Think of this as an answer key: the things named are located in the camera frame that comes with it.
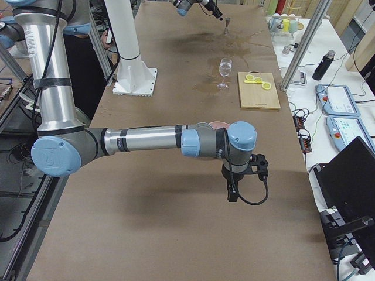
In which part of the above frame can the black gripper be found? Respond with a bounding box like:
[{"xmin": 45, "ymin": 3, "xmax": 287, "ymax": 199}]
[
  {"xmin": 204, "ymin": 0, "xmax": 223, "ymax": 22},
  {"xmin": 221, "ymin": 165, "xmax": 244, "ymax": 202}
]

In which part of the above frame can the small steel jigger cup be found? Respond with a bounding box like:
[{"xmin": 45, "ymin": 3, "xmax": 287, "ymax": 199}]
[{"xmin": 224, "ymin": 17, "xmax": 231, "ymax": 35}]

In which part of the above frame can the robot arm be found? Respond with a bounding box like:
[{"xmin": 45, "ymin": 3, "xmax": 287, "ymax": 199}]
[
  {"xmin": 10, "ymin": 1, "xmax": 268, "ymax": 202},
  {"xmin": 171, "ymin": 0, "xmax": 223, "ymax": 21}
]

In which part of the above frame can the clear wine glass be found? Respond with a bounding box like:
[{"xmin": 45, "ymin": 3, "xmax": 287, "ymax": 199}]
[{"xmin": 218, "ymin": 58, "xmax": 232, "ymax": 89}]

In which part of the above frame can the pink ice bowl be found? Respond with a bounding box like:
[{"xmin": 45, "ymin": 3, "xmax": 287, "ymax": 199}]
[{"xmin": 209, "ymin": 121, "xmax": 230, "ymax": 129}]

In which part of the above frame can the yellow plastic knife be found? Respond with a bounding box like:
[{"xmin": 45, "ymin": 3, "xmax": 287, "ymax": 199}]
[{"xmin": 244, "ymin": 80, "xmax": 265, "ymax": 85}]

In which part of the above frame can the lemon slice middle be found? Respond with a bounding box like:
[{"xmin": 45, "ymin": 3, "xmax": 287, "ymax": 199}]
[{"xmin": 254, "ymin": 77, "xmax": 263, "ymax": 83}]

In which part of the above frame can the bamboo cutting board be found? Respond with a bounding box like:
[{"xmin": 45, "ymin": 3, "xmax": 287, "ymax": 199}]
[{"xmin": 238, "ymin": 71, "xmax": 281, "ymax": 110}]

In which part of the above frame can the white tray scale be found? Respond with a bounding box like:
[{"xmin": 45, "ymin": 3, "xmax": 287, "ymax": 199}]
[{"xmin": 292, "ymin": 70, "xmax": 308, "ymax": 86}]

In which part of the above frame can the black water bottle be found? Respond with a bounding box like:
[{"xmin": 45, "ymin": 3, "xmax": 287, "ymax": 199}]
[{"xmin": 312, "ymin": 50, "xmax": 336, "ymax": 81}]

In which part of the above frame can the black laptop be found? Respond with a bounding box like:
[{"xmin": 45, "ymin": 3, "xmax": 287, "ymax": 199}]
[{"xmin": 313, "ymin": 136, "xmax": 374, "ymax": 220}]

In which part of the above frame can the teach pendant lower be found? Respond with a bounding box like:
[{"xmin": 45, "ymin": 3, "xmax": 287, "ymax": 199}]
[{"xmin": 326, "ymin": 115, "xmax": 374, "ymax": 152}]

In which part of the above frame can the teach pendant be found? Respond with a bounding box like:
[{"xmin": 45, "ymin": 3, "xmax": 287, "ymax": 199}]
[
  {"xmin": 315, "ymin": 84, "xmax": 360, "ymax": 117},
  {"xmin": 326, "ymin": 115, "xmax": 374, "ymax": 152}
]

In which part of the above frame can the teach pendant upper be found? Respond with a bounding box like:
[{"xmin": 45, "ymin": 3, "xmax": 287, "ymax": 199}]
[{"xmin": 315, "ymin": 84, "xmax": 360, "ymax": 117}]

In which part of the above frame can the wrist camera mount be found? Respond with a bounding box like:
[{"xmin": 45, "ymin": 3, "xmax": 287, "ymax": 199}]
[{"xmin": 249, "ymin": 154, "xmax": 268, "ymax": 180}]

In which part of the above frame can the aluminium frame post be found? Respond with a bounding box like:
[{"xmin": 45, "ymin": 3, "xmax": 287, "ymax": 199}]
[{"xmin": 280, "ymin": 0, "xmax": 332, "ymax": 92}]

